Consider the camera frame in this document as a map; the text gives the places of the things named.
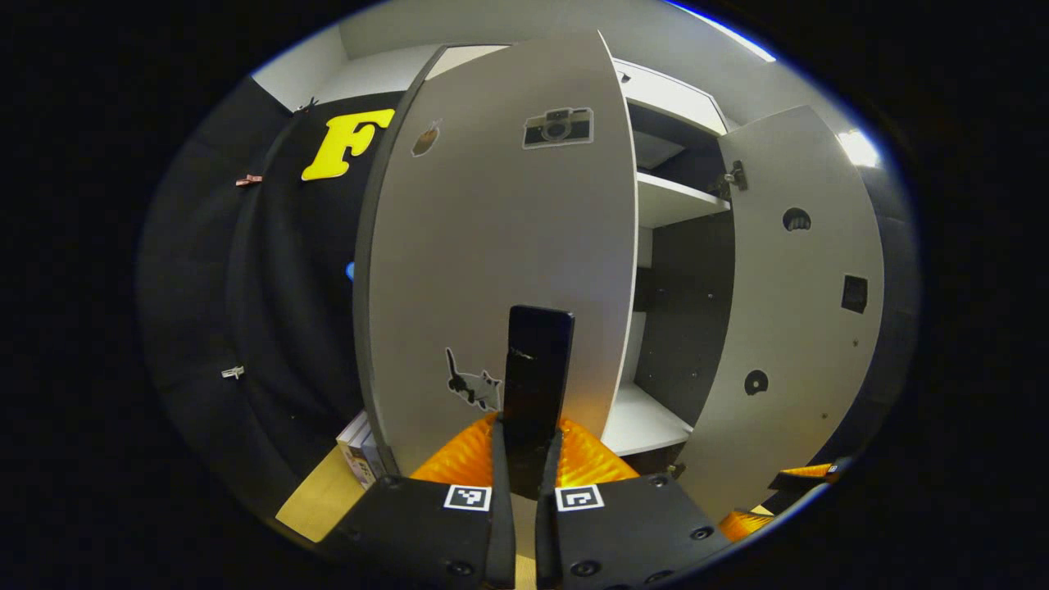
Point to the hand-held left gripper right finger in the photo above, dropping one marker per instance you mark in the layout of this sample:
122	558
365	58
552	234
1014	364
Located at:
547	533

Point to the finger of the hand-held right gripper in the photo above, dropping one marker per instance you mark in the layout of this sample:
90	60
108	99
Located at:
811	474
746	524

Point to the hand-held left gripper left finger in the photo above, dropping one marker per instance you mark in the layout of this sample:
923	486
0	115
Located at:
501	533

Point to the beige cabinet door headphone sticker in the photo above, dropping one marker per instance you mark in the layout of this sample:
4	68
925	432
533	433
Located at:
795	328

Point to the beige cabinet door camera sticker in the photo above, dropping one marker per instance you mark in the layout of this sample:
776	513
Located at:
492	229

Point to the white cabinet shelf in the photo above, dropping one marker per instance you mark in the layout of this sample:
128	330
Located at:
672	197
643	422

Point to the metal door hinge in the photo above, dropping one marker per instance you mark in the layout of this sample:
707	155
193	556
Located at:
732	176

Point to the beige cover book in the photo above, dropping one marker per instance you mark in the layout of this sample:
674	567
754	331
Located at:
354	438

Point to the white cloth clip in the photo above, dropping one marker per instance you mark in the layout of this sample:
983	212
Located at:
233	372

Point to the short ceiling light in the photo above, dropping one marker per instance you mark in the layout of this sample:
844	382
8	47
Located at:
857	149

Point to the copper cloth clip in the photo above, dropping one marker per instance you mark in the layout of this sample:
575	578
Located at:
307	105
248	179

